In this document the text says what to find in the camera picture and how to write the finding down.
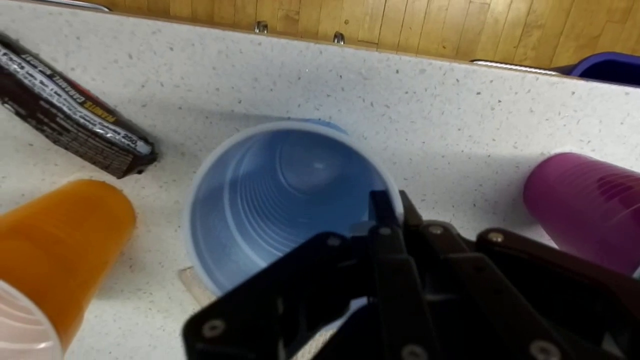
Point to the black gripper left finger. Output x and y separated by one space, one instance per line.
300 293

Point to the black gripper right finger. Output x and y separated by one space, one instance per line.
520 293

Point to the blue plastic cup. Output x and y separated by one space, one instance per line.
267 193

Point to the orange plastic cup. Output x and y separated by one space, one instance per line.
61 240

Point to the magenta plastic cup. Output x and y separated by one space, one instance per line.
586 200

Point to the blue plastic bin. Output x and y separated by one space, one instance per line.
606 69

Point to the black snack bar wrapper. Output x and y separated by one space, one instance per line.
67 113

